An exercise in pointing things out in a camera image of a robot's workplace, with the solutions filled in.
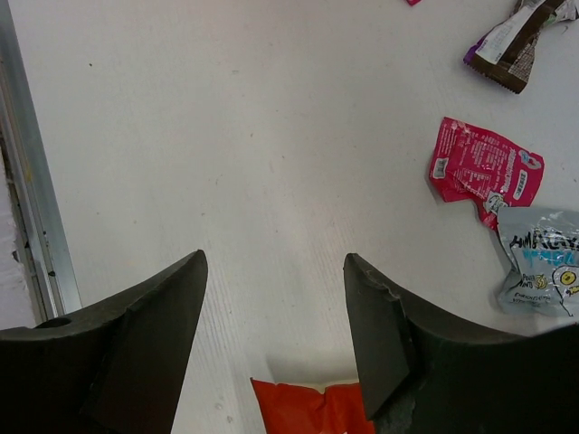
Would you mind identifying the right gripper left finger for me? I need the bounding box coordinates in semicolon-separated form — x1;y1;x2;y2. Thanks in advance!
1;250;208;433

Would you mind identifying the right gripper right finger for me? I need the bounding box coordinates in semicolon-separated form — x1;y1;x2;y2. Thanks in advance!
343;253;578;433

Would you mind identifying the red chips bag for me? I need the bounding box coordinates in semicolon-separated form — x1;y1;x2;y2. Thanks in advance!
251;379;375;434

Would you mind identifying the grey Himalaya mint packet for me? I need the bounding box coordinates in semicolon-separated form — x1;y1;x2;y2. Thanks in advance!
498;206;578;319

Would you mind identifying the pink snack packet right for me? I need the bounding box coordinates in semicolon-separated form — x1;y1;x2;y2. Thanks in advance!
429;117;545;231

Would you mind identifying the brown chocolate wrapper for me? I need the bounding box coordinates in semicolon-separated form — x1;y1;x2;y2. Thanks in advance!
463;0;578;94

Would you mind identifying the aluminium front rail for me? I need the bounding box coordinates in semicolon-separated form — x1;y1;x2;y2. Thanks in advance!
1;1;81;322

